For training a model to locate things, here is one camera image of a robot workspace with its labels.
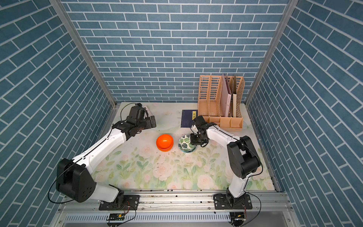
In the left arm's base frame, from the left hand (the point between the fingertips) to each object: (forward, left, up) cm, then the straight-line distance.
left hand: (152, 120), depth 85 cm
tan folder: (+13, -52, +8) cm, 54 cm away
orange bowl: (-8, -7, -13) cm, 16 cm away
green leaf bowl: (-7, -20, -17) cm, 27 cm away
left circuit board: (-46, +15, -22) cm, 53 cm away
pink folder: (+13, -45, +8) cm, 48 cm away
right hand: (-7, -26, -14) cm, 30 cm away
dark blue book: (+19, -22, -18) cm, 34 cm away
